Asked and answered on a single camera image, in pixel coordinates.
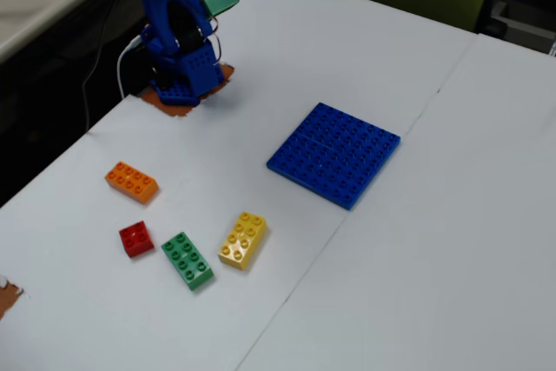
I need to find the green 2x2 block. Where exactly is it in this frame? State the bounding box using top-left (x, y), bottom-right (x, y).
top-left (200, 0), bottom-right (241, 19)

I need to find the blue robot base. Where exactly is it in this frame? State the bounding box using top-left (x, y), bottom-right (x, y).
top-left (141, 25), bottom-right (228, 107)

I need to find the orange 2x4 block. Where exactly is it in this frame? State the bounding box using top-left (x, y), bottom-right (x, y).
top-left (103, 161), bottom-right (161, 206)

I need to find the yellow 2x4 block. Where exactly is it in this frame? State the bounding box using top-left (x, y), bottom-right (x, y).
top-left (216, 210), bottom-right (269, 272)

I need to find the red 2x2 block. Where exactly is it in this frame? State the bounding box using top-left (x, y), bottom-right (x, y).
top-left (118, 220), bottom-right (156, 259)

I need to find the green 2x4 block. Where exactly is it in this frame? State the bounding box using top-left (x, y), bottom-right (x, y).
top-left (160, 231), bottom-right (215, 292)

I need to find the blue 8x8 stud plate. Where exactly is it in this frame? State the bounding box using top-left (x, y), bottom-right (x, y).
top-left (266, 102), bottom-right (402, 212)

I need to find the dark grey box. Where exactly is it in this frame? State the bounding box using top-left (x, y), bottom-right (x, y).
top-left (476, 0), bottom-right (556, 57)

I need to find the red white servo wire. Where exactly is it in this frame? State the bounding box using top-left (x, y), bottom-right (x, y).
top-left (207, 17), bottom-right (225, 67)

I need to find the thin black camera cable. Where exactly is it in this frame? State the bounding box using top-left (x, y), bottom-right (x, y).
top-left (81, 0), bottom-right (134, 133)

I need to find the white cable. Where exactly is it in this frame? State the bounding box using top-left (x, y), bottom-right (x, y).
top-left (116, 35), bottom-right (145, 99)

